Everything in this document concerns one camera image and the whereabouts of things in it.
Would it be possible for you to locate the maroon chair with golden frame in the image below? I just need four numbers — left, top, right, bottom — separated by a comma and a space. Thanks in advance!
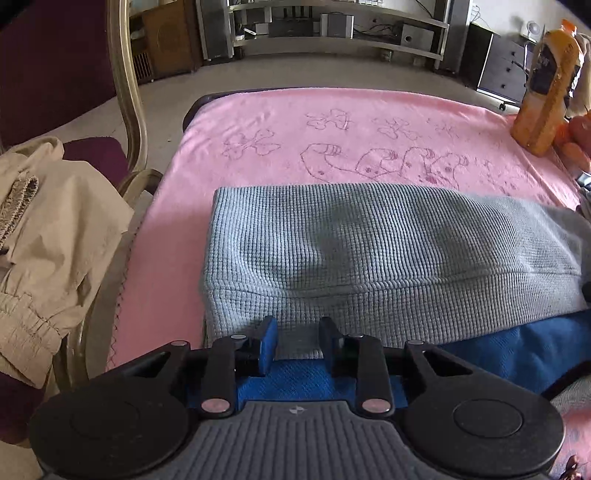
0, 0, 165, 445

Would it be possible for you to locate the beige hanging cloth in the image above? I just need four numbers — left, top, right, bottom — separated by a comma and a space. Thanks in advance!
567, 32, 591, 121

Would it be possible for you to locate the small silver speaker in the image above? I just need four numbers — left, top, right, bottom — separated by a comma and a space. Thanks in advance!
321, 13, 355, 40

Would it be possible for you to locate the beige jacket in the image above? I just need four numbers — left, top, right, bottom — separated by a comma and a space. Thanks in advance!
0, 136, 138, 389

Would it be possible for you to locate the pink printed blanket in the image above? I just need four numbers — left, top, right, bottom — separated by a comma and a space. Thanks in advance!
106, 88, 586, 371

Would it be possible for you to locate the orange juice bottle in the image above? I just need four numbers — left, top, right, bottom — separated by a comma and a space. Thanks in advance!
510, 18, 583, 159

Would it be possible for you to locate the silver subwoofer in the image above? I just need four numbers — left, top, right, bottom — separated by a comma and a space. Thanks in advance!
399, 23, 435, 48

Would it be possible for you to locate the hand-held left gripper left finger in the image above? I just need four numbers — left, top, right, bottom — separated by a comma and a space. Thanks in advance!
117, 316, 280, 419

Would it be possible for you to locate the tall silver speaker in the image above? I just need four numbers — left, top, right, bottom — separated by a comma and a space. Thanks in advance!
434, 0, 475, 75
196, 0, 237, 62

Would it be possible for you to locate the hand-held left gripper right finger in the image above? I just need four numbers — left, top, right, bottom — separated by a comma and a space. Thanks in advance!
318, 316, 480, 419

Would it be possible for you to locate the person's pink clothing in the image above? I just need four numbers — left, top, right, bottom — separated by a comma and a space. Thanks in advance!
556, 407, 591, 480

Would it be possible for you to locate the grey and blue sweatshirt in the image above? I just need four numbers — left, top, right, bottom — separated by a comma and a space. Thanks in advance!
187, 182, 591, 409

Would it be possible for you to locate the wooden cabinet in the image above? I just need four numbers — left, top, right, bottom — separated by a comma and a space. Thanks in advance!
141, 0, 205, 80

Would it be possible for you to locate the dark drawer cabinet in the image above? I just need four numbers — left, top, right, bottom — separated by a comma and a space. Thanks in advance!
462, 23, 533, 105

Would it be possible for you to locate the black router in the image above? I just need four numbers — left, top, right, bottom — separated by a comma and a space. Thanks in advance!
267, 6, 320, 38

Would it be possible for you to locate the silver television stand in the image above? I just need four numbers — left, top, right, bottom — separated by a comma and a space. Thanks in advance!
228, 0, 452, 64

